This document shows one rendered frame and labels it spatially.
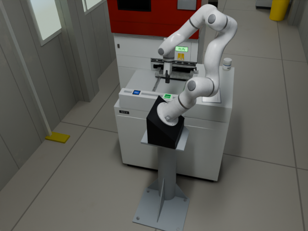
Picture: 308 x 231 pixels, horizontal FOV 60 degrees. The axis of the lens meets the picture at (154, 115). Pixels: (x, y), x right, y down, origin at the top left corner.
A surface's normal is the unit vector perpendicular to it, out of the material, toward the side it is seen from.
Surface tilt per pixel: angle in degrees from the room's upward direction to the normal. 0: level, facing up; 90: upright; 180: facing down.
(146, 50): 90
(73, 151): 0
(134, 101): 90
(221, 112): 90
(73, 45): 90
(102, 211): 0
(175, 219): 0
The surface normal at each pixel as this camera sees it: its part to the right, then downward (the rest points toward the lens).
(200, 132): -0.25, 0.62
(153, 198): -0.03, -0.77
